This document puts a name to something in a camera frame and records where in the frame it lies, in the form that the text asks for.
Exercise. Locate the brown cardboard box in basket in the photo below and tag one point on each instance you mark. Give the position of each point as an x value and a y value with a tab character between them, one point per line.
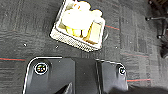
94	32

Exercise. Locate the yellow white plush toy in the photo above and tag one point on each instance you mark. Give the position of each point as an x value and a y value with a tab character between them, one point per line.
78	18

